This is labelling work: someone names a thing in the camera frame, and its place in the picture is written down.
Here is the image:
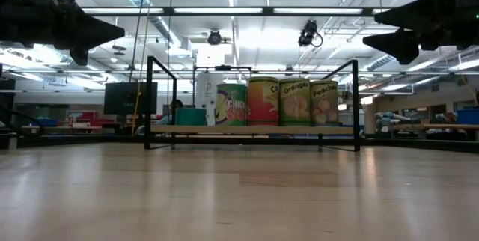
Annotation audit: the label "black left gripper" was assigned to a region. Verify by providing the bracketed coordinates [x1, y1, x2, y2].
[0, 0, 126, 67]

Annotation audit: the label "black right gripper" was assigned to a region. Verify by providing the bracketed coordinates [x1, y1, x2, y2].
[361, 0, 479, 66]

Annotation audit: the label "peaches can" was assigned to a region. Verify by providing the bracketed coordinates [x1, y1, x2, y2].
[309, 79, 340, 127]

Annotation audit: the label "short teal can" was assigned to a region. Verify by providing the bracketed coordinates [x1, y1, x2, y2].
[174, 107, 208, 126]

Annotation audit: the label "green oranges can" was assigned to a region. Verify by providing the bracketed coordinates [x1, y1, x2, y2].
[278, 78, 312, 127]

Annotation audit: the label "green chicken soup can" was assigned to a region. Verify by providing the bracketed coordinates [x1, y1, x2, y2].
[214, 83, 248, 127]

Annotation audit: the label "red orange corn can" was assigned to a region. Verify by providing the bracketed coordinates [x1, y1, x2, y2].
[246, 76, 280, 127]

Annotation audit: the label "black monitor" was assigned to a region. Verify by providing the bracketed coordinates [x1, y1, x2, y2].
[103, 82, 158, 115]

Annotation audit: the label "red plastic bins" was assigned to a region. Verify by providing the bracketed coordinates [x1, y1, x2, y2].
[67, 112, 115, 129]

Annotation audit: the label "small blue tray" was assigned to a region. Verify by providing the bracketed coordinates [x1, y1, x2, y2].
[29, 117, 59, 127]

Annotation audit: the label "background wooden table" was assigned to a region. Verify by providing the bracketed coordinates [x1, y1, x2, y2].
[385, 123, 479, 132]

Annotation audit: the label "blue plastic bin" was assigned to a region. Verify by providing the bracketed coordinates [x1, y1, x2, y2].
[456, 108, 479, 125]

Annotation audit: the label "person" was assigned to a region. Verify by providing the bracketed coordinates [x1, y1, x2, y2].
[156, 99, 184, 126]

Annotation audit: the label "white cylindrical tank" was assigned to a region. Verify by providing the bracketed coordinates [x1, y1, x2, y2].
[195, 72, 225, 126]

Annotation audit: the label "black overhead frame bar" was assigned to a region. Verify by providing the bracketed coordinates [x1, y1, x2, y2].
[81, 6, 390, 18]

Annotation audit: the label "thick black cable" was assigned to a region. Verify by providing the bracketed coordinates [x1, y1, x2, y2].
[0, 91, 45, 135]

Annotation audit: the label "black hanging camera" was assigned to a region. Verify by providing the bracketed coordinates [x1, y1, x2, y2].
[298, 19, 323, 48]

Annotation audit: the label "black table edge rail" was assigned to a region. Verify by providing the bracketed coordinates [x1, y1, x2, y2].
[0, 132, 479, 155]

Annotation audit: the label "black round ceiling camera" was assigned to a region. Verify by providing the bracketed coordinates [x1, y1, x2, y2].
[207, 29, 223, 46]

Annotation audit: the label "black frame wooden shelf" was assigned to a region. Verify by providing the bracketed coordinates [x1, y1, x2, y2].
[144, 55, 361, 153]

